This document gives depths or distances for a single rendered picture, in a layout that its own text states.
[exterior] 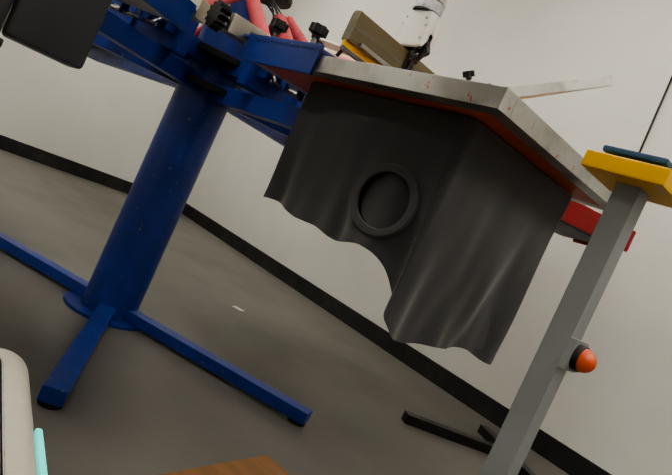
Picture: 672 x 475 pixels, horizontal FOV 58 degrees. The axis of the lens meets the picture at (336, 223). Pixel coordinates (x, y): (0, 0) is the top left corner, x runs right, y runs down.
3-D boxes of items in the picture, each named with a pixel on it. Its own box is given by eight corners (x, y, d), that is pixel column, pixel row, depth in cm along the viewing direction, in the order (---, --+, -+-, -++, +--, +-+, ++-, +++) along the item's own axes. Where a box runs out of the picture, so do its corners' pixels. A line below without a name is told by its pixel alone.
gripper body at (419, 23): (405, 1, 154) (387, 41, 154) (435, 2, 147) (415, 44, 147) (421, 16, 159) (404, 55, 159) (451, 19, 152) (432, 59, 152)
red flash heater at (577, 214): (559, 238, 282) (570, 215, 282) (625, 256, 238) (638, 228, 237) (450, 185, 268) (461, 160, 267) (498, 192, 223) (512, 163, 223)
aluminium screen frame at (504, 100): (622, 216, 135) (629, 201, 135) (498, 108, 94) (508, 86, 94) (384, 143, 192) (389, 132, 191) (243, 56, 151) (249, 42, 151)
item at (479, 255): (495, 368, 138) (575, 197, 136) (373, 339, 106) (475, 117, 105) (484, 362, 140) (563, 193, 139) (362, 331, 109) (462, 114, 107)
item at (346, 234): (409, 307, 114) (489, 133, 113) (381, 298, 108) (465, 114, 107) (275, 230, 147) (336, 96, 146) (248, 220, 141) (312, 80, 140)
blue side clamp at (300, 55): (324, 84, 132) (338, 54, 132) (309, 73, 129) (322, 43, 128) (253, 67, 154) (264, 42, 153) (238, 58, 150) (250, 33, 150)
